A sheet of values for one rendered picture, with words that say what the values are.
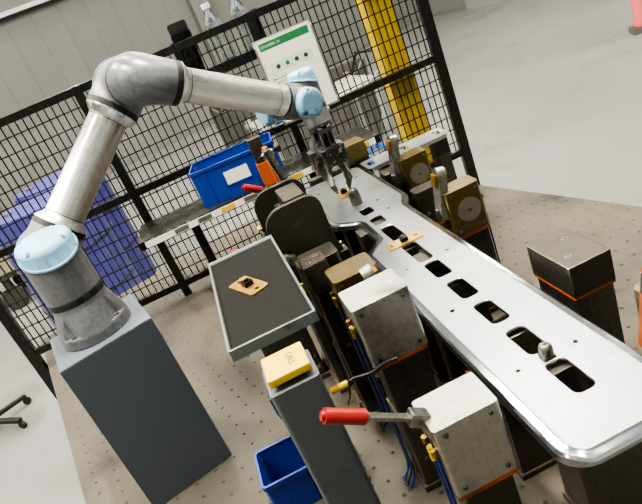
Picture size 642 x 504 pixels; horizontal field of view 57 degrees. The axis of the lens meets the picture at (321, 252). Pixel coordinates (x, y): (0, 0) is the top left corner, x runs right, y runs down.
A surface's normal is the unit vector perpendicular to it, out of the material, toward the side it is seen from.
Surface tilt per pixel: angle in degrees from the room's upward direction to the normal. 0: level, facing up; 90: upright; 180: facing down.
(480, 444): 90
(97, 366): 90
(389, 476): 0
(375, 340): 90
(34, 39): 90
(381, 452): 0
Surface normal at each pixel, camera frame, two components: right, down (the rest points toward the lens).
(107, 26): 0.49, 0.19
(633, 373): -0.36, -0.85
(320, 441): 0.25, 0.32
